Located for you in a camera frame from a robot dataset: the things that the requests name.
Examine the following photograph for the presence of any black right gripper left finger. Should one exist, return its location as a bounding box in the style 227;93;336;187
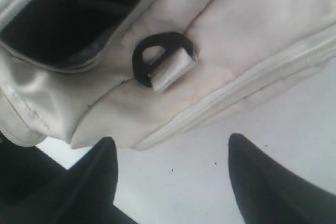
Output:
15;136;120;224

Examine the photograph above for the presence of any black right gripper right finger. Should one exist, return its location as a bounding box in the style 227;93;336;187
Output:
228;133;335;223

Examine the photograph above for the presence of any beige fabric duffel bag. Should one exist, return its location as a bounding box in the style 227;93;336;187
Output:
1;0;335;150

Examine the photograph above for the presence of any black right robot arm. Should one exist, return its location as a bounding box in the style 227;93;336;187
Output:
1;133;335;223

